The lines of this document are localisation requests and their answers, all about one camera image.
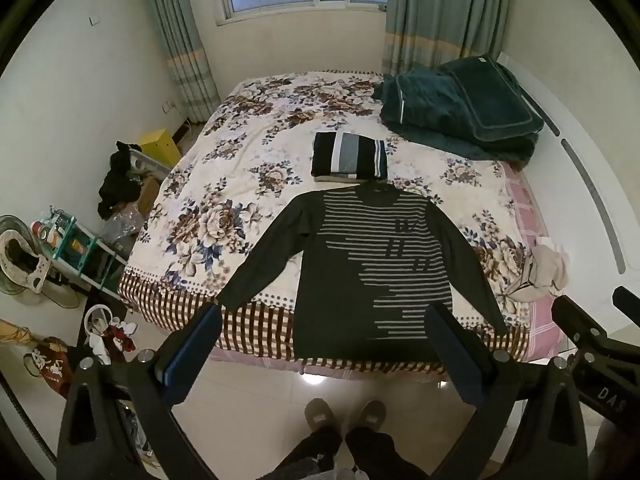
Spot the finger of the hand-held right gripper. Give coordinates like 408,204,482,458
612,286,640,317
552,295,621,356

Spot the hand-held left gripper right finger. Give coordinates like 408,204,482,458
424,302,596,480

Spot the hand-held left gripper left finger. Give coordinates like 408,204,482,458
56,302,223,480

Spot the dark striped sweater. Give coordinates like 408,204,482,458
216,183,508,363

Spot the folded striped clothes stack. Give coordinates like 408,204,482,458
311,131,390,183

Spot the beige crumpled cloth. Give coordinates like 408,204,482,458
525,244,571,302

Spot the person's right slipper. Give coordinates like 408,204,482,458
354,400,387,432

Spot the person's slipper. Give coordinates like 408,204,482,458
354,400,387,432
305,398,341,433

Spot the white headboard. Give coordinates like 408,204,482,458
500,50,640,311

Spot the person's right leg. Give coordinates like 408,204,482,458
345,425,403,480

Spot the person's leg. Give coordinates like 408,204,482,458
272,425,345,480
345,425,403,480

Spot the red printed bag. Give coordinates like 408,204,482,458
25,337,76,400

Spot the person's left slipper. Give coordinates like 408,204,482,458
305,398,341,433

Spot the clear plastic bag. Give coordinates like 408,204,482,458
102,202,146,252

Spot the person's left leg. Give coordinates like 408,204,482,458
272,425,345,480

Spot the teal shelf rack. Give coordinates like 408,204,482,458
47,205,126,302

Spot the cardboard box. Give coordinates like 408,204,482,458
135,175,162,216

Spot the bed with floral sheet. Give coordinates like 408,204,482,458
117,70,571,376

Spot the black hanging clothing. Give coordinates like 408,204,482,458
97,141,143,220

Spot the standing fan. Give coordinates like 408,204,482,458
0,215,81,311

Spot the yellow box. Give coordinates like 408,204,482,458
137,129,182,168

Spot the teal pillow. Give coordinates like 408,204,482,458
440,55,546,143

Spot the teal quilt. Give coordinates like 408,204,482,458
372,67,541,163

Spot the teal curtain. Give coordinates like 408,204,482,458
382,0,511,78
145,0,221,123

